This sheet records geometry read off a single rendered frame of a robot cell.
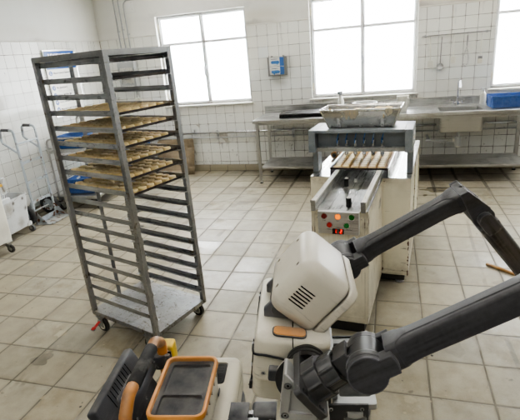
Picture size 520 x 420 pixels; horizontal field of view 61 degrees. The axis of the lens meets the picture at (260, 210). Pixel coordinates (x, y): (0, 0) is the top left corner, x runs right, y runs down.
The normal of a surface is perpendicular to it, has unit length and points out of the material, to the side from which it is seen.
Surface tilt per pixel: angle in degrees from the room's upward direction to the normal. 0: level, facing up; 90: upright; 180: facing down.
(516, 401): 0
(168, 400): 0
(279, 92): 90
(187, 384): 0
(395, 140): 90
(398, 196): 90
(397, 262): 90
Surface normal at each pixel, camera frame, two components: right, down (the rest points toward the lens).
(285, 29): -0.27, 0.35
